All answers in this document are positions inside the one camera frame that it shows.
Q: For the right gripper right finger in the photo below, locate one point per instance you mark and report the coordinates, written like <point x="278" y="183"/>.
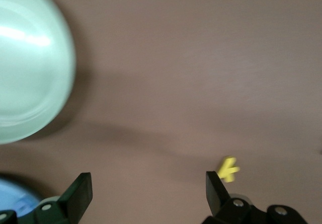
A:
<point x="216" y="196"/>

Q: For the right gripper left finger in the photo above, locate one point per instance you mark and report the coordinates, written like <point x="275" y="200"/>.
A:
<point x="80" y="193"/>

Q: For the yellow foam letter K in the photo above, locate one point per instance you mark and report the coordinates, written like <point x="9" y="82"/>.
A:
<point x="227" y="171"/>

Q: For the blue plate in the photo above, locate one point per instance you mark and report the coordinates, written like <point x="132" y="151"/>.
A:
<point x="12" y="193"/>

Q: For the pale green plate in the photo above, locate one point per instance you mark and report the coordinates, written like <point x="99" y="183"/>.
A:
<point x="30" y="70"/>

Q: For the brown table cover sheet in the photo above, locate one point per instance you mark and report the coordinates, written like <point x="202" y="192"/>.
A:
<point x="176" y="58"/>

